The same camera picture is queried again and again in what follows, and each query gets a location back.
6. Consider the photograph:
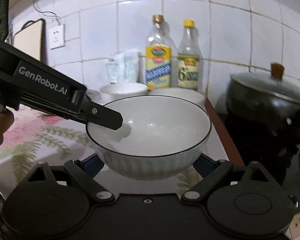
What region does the yellow cap vinegar bottle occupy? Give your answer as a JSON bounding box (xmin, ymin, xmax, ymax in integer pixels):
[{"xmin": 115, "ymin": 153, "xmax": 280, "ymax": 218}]
[{"xmin": 177, "ymin": 19, "xmax": 202, "ymax": 90}]

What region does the white plastic seasoning bag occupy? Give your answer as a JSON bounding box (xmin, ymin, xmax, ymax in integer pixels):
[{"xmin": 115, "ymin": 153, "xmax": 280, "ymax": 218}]
[{"xmin": 105, "ymin": 50, "xmax": 140, "ymax": 83}]

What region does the black power cable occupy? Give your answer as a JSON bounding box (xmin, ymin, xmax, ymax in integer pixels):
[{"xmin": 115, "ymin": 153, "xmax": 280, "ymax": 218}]
[{"xmin": 32, "ymin": 0, "xmax": 63, "ymax": 27}]

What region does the black pot with lid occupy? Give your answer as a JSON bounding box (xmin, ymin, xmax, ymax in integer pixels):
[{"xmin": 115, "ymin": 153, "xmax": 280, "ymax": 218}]
[{"xmin": 225, "ymin": 62, "xmax": 300, "ymax": 181}]

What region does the large white ribbed bowl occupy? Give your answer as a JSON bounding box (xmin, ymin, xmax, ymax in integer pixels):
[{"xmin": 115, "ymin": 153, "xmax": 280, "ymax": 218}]
[{"xmin": 100, "ymin": 82, "xmax": 149, "ymax": 103}]

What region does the white wall socket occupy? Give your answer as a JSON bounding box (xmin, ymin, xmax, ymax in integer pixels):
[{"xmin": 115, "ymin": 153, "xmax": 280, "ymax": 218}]
[{"xmin": 49, "ymin": 24, "xmax": 65, "ymax": 49}]

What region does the floral tablecloth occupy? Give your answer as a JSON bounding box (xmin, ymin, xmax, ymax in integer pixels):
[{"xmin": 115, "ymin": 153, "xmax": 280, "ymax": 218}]
[{"xmin": 0, "ymin": 108, "xmax": 228, "ymax": 198}]

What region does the beige cutting board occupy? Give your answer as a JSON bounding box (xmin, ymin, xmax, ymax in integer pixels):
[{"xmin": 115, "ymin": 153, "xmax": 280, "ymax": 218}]
[{"xmin": 12, "ymin": 18, "xmax": 47, "ymax": 63}]

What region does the yellow label cooking wine bottle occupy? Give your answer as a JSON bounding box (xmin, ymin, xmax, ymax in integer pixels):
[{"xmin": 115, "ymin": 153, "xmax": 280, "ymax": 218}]
[{"xmin": 145, "ymin": 14, "xmax": 176, "ymax": 90}]

